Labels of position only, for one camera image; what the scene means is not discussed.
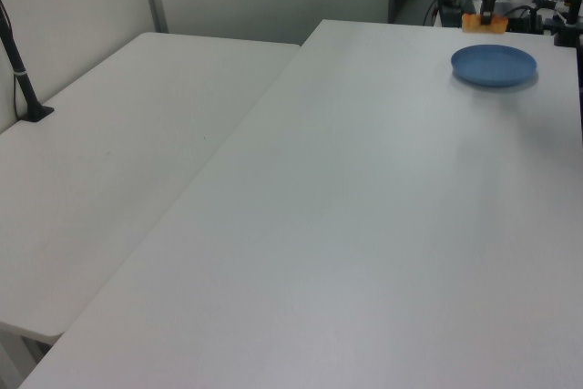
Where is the white side table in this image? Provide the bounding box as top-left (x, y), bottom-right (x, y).
top-left (0, 31), bottom-right (302, 389)

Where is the black clamp camera mount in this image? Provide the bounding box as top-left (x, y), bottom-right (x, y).
top-left (551, 0), bottom-right (583, 49)

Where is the black electronics box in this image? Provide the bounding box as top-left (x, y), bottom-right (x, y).
top-left (435, 0), bottom-right (477, 28)

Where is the blue round plate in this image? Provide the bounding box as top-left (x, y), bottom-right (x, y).
top-left (450, 44), bottom-right (539, 89)

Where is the black device with cables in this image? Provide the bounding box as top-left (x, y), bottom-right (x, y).
top-left (504, 4), bottom-right (547, 36)

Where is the orange twisted bread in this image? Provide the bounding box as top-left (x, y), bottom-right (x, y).
top-left (461, 12), bottom-right (508, 36)

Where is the black camera pole with base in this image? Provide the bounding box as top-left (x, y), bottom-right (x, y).
top-left (0, 0), bottom-right (56, 125)

